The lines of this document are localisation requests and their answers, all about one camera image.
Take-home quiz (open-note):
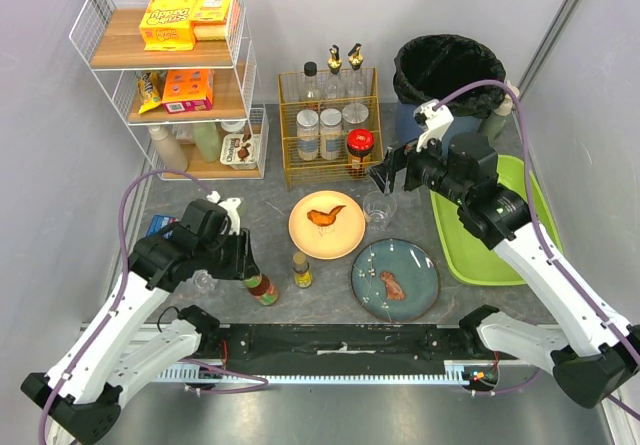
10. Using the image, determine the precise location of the green plastic tray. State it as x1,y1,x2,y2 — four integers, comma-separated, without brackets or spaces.
430,155,564,287

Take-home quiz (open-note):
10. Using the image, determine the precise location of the silver lid spice jar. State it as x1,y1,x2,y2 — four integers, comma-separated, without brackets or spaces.
320,108,342,160

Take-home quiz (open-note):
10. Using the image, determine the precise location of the yellow wire basket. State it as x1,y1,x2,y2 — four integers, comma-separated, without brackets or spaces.
278,67,383,187

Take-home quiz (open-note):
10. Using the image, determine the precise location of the beige squeeze bottle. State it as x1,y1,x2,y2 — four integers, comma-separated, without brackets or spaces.
147,125,188,172

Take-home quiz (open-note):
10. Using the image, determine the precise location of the glass oil bottle gold spout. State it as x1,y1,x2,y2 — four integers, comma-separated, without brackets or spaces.
346,43,370,104

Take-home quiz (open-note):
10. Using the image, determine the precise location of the tall clear jar silver lid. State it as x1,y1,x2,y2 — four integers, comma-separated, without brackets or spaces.
342,102,370,134

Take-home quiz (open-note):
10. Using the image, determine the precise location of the blue ceramic plate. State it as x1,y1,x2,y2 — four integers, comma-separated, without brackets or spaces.
350,238,440,323

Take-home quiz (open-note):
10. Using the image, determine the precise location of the orange cardboard box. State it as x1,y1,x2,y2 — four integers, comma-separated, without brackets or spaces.
162,68,215,115

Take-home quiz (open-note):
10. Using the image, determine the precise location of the grey green pump bottle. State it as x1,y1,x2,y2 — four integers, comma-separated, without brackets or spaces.
478,93,514,145

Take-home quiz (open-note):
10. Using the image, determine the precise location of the yellow sponge pack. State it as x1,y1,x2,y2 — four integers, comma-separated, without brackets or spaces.
189,0,233,41

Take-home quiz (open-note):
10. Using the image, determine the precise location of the white wire shelf rack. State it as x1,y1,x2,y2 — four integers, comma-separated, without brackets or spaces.
69,0,269,180

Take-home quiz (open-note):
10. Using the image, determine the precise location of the dark soy sauce bottle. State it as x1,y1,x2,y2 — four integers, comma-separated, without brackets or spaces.
299,61,322,102

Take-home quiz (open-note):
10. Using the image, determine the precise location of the red lid sauce jar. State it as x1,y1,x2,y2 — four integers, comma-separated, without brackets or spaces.
346,128,375,179

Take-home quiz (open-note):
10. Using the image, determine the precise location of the white lid container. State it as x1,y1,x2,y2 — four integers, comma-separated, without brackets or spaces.
220,120,246,133

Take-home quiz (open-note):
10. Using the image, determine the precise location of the beige round plate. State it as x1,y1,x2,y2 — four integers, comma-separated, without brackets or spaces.
288,190,366,260

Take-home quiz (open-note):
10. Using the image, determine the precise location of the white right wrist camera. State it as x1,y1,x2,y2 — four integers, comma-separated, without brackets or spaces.
413,99,454,152

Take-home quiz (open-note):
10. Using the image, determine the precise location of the yellow candy bag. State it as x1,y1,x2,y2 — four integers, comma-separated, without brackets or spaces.
137,71,162,115

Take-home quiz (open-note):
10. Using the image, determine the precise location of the orange fried chicken piece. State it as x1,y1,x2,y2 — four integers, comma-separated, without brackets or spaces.
307,205,345,227

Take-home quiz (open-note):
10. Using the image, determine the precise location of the blue green sponge pack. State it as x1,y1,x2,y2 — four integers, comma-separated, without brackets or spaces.
146,215,176,236

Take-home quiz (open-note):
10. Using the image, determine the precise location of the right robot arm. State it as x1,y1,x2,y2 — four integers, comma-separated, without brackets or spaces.
367,133,639,408

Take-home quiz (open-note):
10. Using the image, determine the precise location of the clear plastic cup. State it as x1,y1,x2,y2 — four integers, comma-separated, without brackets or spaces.
192,270,218,294

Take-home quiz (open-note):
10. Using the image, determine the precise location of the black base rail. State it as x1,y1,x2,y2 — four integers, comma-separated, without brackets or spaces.
195,324,494,377

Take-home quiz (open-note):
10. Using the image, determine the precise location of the blue trash bin black bag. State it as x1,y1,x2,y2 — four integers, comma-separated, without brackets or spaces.
393,34,506,149

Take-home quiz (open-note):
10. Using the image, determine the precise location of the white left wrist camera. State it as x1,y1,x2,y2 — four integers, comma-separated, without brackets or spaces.
206,191,243,235

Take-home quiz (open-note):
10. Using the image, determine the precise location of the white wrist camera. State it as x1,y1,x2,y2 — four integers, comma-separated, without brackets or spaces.
206,191,243,235
413,99,454,152

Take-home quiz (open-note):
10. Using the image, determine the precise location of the clear glass cup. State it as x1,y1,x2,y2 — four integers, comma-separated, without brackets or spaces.
362,191,397,231

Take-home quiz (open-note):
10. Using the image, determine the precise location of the pale green bottle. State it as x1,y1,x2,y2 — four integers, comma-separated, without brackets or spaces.
192,122,222,162

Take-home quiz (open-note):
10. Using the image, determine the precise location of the small yellow spice bottle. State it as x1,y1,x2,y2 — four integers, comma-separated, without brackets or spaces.
293,251,313,288

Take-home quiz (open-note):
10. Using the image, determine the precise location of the yellow snack box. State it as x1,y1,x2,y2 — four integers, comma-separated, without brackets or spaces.
139,0,197,51

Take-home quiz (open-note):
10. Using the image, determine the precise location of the brown food piece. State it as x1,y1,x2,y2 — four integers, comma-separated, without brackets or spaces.
379,271,406,301

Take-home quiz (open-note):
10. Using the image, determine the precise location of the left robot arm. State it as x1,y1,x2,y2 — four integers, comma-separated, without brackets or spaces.
21,193,261,444

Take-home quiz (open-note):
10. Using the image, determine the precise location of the chobani yogurt tub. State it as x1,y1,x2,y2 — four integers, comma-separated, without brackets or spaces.
219,134,261,170

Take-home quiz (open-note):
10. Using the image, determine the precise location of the yellow cap sauce bottle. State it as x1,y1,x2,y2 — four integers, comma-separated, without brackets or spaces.
243,273,279,306

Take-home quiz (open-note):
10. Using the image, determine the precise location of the white lid spice jar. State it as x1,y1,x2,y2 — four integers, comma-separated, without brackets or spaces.
296,109,319,161

